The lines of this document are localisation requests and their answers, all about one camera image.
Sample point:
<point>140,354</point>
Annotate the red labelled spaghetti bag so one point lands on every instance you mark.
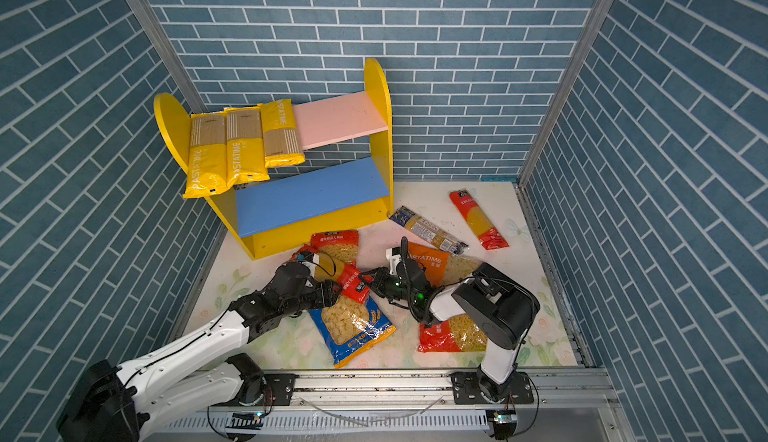
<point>324,266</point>

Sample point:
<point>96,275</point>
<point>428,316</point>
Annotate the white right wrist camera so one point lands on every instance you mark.
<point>394,258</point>

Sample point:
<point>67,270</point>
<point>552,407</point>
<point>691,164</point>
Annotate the red macaroni bag upper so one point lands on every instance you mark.
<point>342,245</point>

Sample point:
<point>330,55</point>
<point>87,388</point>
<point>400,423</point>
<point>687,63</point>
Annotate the yellow shelf with coloured boards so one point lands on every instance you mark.
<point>276,215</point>

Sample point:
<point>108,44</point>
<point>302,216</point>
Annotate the floral table mat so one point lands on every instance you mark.
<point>297,343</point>

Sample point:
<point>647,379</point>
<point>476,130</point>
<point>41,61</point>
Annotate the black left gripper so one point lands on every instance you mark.
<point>321,288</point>

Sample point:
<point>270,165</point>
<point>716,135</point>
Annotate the orange macaroni bag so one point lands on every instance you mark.
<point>443,268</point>

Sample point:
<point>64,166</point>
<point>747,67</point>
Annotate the blue shell pasta bag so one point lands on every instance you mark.
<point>350,328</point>

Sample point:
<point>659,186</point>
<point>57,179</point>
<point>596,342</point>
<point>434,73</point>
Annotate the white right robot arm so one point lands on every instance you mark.
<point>502,309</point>

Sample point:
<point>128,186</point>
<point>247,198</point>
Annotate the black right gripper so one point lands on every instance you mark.
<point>379,280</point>

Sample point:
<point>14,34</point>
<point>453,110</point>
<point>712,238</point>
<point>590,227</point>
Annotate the yellow Pastatime spaghetti bag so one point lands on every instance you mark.
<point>245,147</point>
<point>207,166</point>

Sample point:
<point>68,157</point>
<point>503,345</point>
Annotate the dark labelled spaghetti bag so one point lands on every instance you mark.
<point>428,231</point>

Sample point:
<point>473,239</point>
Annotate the red fusilli bag lower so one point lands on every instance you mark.
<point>457,334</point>

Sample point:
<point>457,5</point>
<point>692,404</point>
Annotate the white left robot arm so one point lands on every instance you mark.
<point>134,399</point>

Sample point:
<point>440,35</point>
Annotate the metal base rail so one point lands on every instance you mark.
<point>549,404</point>

